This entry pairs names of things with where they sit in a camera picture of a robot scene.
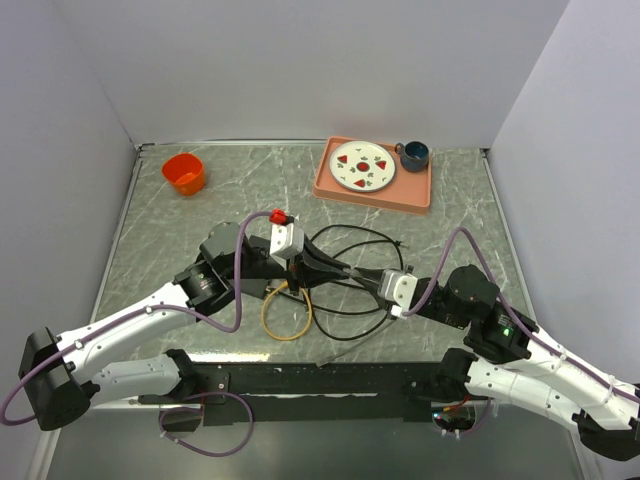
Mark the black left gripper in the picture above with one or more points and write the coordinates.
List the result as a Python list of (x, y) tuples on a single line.
[(298, 273)]

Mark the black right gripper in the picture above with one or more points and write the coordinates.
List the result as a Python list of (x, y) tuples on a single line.
[(372, 273)]

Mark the black network switch box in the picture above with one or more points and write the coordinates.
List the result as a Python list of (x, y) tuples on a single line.
[(255, 288)]

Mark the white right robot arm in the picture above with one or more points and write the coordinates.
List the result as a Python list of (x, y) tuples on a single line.
[(506, 356)]

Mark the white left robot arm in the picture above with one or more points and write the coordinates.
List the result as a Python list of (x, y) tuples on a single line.
[(65, 375)]

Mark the salmon pink tray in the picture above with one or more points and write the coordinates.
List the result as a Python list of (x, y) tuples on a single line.
[(408, 192)]

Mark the white strawberry pattern plate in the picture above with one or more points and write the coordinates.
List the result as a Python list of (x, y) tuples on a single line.
[(362, 166)]

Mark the dark blue mug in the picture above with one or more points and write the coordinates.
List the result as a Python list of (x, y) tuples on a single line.
[(414, 156)]

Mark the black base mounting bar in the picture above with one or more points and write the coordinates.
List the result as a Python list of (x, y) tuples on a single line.
[(278, 392)]

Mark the orange plastic cup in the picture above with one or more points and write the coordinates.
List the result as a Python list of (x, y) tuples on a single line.
[(185, 172)]

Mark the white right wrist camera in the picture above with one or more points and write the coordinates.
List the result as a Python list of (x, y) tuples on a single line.
[(397, 287)]

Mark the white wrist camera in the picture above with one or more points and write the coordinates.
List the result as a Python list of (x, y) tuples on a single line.
[(287, 237), (397, 287)]

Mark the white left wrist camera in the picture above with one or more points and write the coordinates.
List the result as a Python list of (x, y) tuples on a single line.
[(287, 237)]

